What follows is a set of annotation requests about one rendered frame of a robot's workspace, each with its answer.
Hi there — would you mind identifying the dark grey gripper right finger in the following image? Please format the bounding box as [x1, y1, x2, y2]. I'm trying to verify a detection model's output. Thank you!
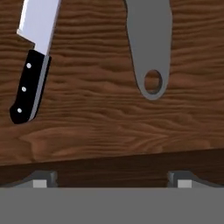
[166, 170, 224, 189]

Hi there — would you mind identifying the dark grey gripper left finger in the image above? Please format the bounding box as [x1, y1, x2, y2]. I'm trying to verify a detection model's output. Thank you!
[2, 170, 59, 189]

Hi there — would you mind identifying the grey metal peeler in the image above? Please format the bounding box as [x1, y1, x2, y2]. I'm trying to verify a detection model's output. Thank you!
[124, 0, 173, 102]

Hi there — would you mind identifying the black-handled kitchen knife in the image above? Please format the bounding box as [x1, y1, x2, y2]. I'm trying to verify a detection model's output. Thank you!
[9, 0, 62, 125]

